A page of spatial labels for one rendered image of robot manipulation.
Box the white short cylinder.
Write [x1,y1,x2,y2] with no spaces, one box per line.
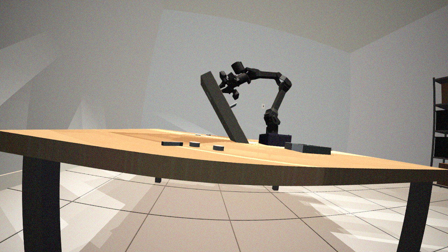
[213,145,224,151]
[189,141,200,147]

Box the dark grey rectangular bar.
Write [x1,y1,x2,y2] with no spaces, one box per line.
[161,141,183,146]

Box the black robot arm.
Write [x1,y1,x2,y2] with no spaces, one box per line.
[227,62,292,134]

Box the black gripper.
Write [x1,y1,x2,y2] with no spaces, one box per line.
[219,71,242,100]

